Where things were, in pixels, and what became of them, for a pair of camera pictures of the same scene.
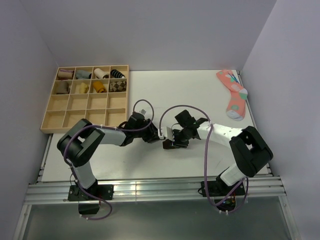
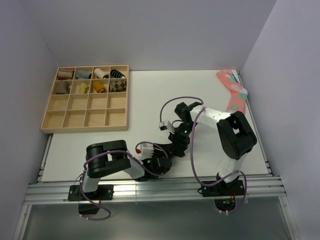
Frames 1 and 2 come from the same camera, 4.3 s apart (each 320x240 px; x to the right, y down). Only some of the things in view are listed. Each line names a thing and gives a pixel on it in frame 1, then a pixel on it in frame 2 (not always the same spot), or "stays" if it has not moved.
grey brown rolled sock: [62, 87] stays
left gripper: [152, 135] -> [158, 151]
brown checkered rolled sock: [118, 86] stays
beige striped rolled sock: [63, 74] stays
